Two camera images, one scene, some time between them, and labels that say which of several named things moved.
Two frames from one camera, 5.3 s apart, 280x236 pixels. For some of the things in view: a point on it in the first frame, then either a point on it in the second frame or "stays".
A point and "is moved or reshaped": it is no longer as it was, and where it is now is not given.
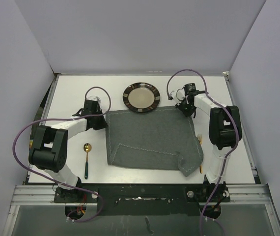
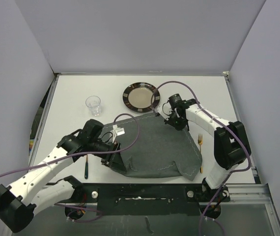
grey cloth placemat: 156,138 is moved or reshaped
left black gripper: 102,125 → 115,161
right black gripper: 179,105 → 179,127
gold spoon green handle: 87,148 stays
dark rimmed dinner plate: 141,97 stays
